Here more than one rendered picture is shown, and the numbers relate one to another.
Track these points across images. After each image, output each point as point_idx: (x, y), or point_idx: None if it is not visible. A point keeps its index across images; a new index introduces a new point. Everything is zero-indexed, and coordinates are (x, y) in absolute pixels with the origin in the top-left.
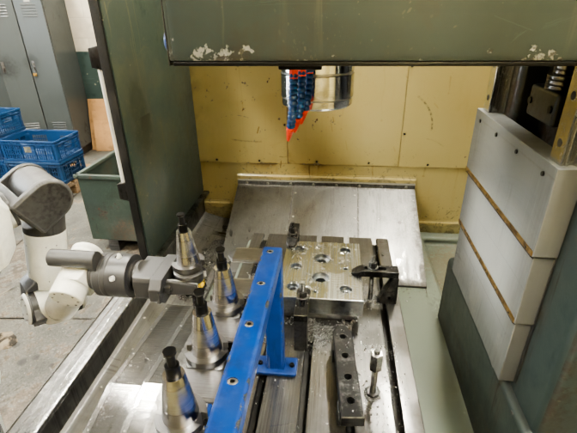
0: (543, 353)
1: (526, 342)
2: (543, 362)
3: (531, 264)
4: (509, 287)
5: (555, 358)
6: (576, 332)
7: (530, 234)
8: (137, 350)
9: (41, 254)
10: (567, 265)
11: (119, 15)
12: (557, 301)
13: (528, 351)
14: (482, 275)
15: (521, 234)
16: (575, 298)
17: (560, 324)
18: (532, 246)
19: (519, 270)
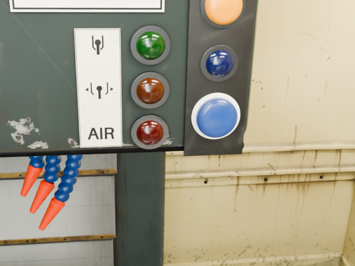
0: (140, 234)
1: (114, 246)
2: (143, 239)
3: (113, 180)
4: (87, 220)
5: (156, 224)
6: (163, 193)
7: (101, 159)
8: None
9: None
10: (131, 160)
11: None
12: (134, 190)
13: (119, 250)
14: (14, 254)
15: (86, 168)
16: (153, 173)
17: (147, 200)
18: (112, 165)
19: (96, 196)
